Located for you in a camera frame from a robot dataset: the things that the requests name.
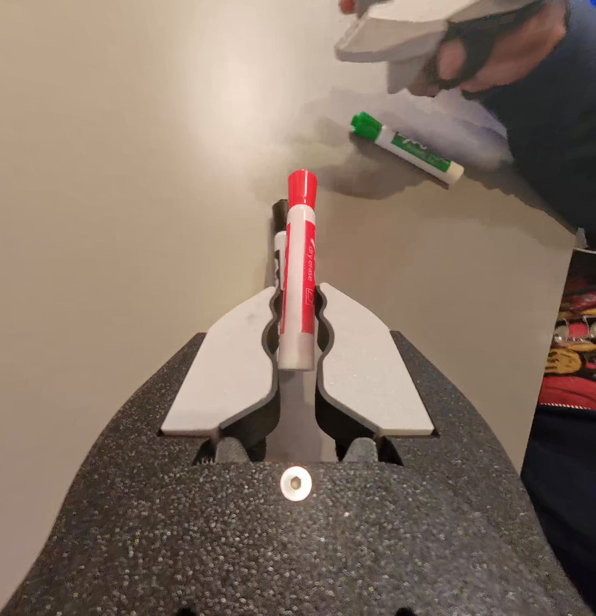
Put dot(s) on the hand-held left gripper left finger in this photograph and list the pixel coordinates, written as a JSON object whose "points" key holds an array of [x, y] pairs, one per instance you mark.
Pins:
{"points": [[225, 375]]}

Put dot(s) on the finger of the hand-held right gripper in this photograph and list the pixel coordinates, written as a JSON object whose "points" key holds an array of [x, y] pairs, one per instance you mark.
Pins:
{"points": [[389, 41], [423, 9]]}

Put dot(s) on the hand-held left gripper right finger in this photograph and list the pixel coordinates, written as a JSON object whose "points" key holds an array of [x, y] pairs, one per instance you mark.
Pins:
{"points": [[370, 380]]}

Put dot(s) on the green whiteboard marker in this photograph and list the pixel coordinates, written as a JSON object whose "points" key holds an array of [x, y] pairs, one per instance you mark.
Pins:
{"points": [[413, 149]]}

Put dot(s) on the red whiteboard marker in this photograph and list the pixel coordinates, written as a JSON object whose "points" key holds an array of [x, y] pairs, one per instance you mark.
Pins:
{"points": [[300, 288]]}

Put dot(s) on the black whiteboard marker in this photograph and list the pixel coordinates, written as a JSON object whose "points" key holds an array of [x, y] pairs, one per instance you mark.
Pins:
{"points": [[279, 216]]}

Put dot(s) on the person's right forearm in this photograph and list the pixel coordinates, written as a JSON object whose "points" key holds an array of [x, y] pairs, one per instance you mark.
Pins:
{"points": [[567, 144]]}

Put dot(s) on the person's right hand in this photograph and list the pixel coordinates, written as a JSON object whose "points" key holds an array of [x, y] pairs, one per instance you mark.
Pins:
{"points": [[519, 53]]}

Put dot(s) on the printed graphic shirt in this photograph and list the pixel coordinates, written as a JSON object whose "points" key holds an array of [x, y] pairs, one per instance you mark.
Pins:
{"points": [[576, 356]]}

